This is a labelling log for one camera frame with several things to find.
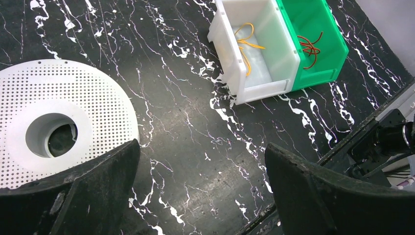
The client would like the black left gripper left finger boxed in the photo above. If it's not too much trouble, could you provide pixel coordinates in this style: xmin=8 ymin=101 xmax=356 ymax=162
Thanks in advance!
xmin=0 ymin=140 xmax=140 ymax=235

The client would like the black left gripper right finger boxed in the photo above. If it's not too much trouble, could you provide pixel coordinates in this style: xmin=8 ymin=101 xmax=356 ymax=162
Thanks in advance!
xmin=265 ymin=143 xmax=415 ymax=235

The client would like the white perforated cable spool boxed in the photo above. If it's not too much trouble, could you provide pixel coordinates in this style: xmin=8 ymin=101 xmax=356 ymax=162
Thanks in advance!
xmin=0 ymin=59 xmax=139 ymax=189

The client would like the red cable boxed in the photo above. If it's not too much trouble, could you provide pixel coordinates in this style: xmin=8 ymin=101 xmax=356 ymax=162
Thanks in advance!
xmin=297 ymin=31 xmax=324 ymax=71

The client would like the green plastic bin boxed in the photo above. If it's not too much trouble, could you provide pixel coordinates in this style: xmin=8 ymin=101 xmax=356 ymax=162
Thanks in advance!
xmin=277 ymin=0 xmax=348 ymax=91

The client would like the white plastic bin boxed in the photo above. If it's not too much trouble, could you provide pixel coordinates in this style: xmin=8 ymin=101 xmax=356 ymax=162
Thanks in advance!
xmin=207 ymin=0 xmax=300 ymax=105

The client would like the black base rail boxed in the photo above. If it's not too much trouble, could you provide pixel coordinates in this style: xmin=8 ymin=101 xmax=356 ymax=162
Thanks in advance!
xmin=240 ymin=83 xmax=415 ymax=235

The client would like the yellow cable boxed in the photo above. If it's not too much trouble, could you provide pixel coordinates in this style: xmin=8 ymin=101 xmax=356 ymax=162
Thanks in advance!
xmin=234 ymin=22 xmax=266 ymax=77

